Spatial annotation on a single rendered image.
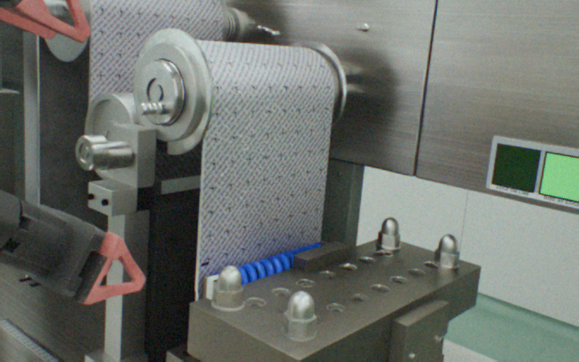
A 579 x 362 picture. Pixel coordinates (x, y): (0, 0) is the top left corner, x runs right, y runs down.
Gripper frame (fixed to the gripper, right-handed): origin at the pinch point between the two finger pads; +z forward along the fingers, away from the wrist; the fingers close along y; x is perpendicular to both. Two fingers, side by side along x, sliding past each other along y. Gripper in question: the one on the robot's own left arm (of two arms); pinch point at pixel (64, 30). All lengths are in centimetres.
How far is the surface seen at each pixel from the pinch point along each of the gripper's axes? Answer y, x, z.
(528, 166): 32, 19, 43
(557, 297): -23, 91, 288
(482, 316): -52, 69, 287
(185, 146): 3.0, -0.8, 18.1
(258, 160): 6.0, 3.7, 26.7
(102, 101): -14.3, 1.8, 16.0
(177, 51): 1.9, 7.0, 10.5
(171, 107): 2.8, 1.5, 13.6
